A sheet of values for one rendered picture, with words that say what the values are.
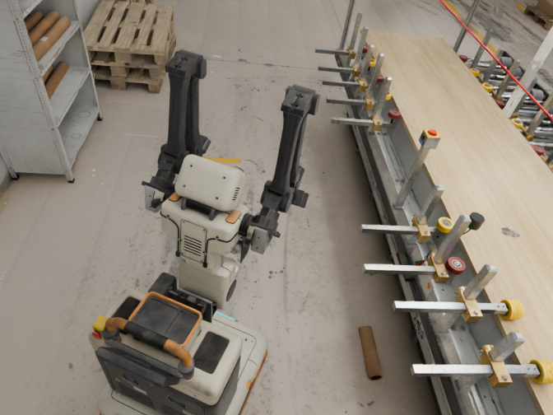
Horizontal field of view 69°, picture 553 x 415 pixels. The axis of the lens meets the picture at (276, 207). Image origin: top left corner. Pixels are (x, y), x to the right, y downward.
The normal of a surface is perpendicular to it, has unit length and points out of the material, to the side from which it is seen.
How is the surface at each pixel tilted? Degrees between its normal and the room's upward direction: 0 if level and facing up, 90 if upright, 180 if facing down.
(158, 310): 0
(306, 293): 0
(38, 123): 90
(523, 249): 0
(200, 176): 48
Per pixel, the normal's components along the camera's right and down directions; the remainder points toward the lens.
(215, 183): -0.19, 0.00
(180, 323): 0.11, -0.70
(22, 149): 0.04, 0.71
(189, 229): -0.34, 0.53
